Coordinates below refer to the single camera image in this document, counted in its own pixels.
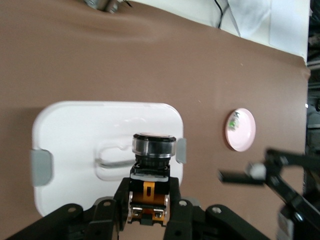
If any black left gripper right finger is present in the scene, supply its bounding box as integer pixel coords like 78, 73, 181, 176
163, 177, 271, 240

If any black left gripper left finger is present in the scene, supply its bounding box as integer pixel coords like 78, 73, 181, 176
4, 177, 131, 240

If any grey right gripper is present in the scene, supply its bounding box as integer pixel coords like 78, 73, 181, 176
217, 149, 320, 240

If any grey box latch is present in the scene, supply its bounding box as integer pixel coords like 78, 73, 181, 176
176, 137, 187, 165
29, 148, 54, 187

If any white lidded storage box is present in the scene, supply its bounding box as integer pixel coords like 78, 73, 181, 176
31, 100, 187, 218

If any pink round plate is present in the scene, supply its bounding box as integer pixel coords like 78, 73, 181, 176
224, 107, 257, 153

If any brown table cover mat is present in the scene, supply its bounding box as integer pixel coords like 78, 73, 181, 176
0, 0, 312, 240

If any grey box lid handle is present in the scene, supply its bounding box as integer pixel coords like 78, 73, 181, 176
94, 158, 133, 169

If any thin black hanging cable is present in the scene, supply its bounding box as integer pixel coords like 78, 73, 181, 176
214, 0, 225, 30

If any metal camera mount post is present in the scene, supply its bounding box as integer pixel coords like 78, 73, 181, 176
83, 0, 126, 13

